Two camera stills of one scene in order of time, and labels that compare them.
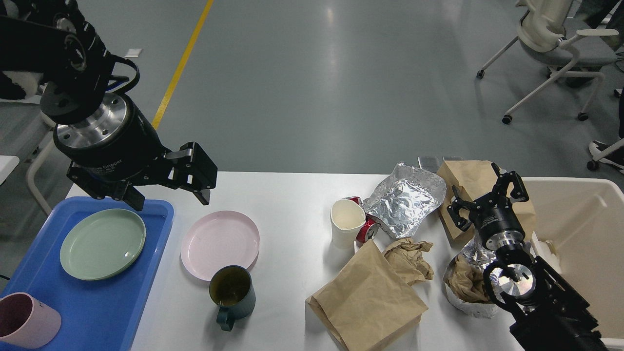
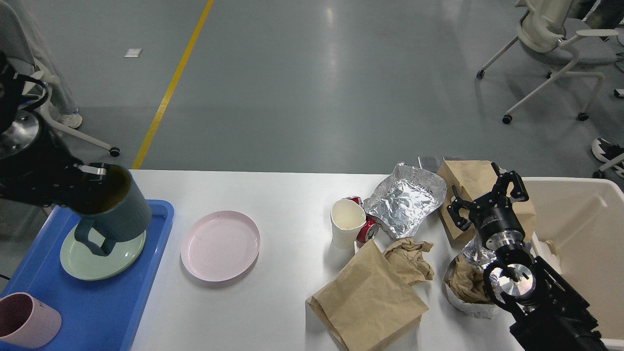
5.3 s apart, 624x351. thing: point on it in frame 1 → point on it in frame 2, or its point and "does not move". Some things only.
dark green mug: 231,287 → 112,204
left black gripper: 114,148 → 34,167
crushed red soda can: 370,230 does not move
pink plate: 217,239 does not move
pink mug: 26,321 does not move
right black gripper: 494,216 does not move
